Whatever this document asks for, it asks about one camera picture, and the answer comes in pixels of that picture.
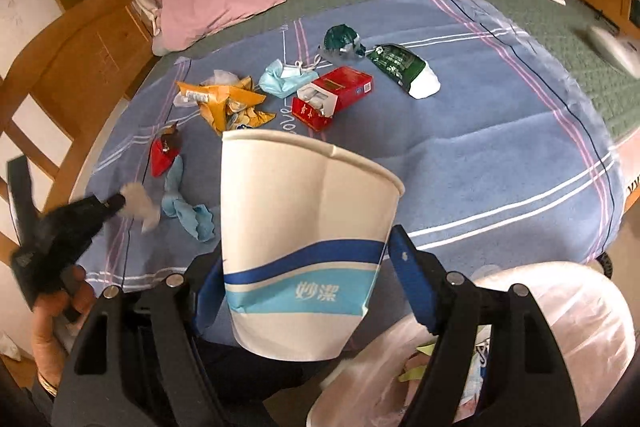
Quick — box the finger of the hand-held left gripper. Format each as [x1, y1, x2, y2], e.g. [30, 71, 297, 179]
[75, 192, 128, 224]

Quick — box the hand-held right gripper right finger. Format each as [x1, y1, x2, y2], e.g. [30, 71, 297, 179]
[389, 226, 583, 427]

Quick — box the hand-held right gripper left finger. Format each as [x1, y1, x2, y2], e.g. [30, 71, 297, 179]
[50, 252, 228, 427]

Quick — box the white tissue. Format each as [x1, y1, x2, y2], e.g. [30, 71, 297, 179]
[120, 183, 162, 234]

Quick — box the red snack wrapper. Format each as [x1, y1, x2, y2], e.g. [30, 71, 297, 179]
[150, 123, 185, 178]

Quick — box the light blue cloth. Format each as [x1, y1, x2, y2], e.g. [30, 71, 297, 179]
[161, 155, 217, 242]

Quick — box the green paper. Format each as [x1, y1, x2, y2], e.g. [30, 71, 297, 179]
[397, 342, 436, 383]

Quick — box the white blue medicine box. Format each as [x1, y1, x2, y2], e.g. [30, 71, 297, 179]
[452, 327, 490, 413]

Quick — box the white blue paper cup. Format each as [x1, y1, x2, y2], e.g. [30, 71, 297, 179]
[220, 129, 406, 362]

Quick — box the yellow snack bag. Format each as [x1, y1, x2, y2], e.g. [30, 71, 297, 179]
[175, 77, 277, 138]

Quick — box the white bag lined trash bin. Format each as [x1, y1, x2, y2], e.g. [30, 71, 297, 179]
[305, 261, 638, 427]

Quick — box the white plastic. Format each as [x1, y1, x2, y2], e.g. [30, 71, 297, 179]
[200, 69, 241, 86]

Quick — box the red cigarette pack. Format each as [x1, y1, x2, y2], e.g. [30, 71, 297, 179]
[291, 67, 374, 134]

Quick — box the blue face mask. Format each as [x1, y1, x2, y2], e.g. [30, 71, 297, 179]
[258, 58, 321, 98]

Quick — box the green white packet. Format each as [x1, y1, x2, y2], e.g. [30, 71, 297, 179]
[366, 43, 442, 99]

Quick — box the dark green wrapper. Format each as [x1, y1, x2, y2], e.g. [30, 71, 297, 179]
[320, 24, 366, 59]

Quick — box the person's left hand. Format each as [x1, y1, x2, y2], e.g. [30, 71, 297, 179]
[30, 266, 100, 377]

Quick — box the blue plaid blanket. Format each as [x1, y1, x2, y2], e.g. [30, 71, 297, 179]
[75, 0, 626, 303]

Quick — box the white bear-shaped device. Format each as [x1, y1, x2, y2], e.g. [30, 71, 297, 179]
[586, 24, 640, 80]

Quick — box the gold bracelet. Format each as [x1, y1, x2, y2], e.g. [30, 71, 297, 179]
[36, 369, 60, 395]

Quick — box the wooden bunk bed frame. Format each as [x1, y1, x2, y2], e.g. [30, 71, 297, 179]
[0, 0, 640, 268]

